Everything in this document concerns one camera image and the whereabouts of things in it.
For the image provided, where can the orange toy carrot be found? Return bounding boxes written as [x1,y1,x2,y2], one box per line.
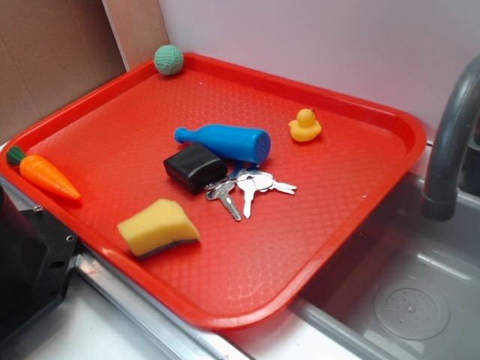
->
[6,145,82,200]

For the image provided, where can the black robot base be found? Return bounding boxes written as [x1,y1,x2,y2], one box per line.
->
[1,190,79,345]

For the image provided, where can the silver key middle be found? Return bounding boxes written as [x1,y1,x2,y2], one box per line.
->
[237,174,257,218]

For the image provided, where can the silver key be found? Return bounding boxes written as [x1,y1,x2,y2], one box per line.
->
[253,172,297,195]
[237,174,257,218]
[205,184,242,221]

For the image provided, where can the silver key right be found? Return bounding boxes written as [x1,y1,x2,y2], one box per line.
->
[253,172,297,195]

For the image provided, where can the silver key left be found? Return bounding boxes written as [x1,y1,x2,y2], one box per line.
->
[205,184,242,221]

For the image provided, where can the red plastic tray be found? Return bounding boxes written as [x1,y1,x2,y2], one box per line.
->
[1,54,426,330]

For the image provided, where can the blue toy bottle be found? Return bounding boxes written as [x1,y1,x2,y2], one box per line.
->
[174,124,272,164]

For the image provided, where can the black key fob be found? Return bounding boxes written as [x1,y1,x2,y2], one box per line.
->
[163,142,228,194]

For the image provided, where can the yellow rubber duck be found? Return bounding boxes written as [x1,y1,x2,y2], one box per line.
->
[288,108,323,143]

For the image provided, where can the yellow sponge grey pad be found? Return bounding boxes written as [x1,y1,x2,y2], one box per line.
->
[117,199,200,257]

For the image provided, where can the green knitted ball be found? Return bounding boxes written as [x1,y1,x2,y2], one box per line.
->
[154,44,185,76]

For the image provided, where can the wooden board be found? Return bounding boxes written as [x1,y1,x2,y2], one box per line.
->
[102,0,170,71]

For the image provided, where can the grey plastic sink basin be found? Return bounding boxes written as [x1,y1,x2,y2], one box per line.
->
[291,175,479,359]

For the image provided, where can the grey sink faucet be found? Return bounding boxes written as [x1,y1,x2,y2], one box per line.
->
[421,57,479,221]

